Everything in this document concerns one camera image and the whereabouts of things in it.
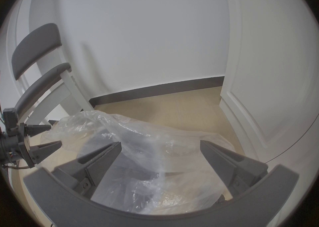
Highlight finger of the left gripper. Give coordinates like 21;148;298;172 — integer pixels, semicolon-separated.
24;124;52;137
27;140;62;166

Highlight dark grey padded white chair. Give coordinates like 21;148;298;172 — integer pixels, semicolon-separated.
11;23;95;132

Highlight clear plastic bag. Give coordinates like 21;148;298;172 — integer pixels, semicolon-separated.
41;110;237;215

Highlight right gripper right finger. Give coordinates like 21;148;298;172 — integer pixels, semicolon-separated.
200;140;269;199

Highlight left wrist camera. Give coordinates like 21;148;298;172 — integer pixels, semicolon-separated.
2;108;18;134

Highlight pale grey trash bin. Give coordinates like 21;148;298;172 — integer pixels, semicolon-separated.
77;131;220;196

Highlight white panelled door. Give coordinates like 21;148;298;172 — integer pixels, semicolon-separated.
219;0;319;172

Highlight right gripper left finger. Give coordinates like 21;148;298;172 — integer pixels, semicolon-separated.
52;141;122;199

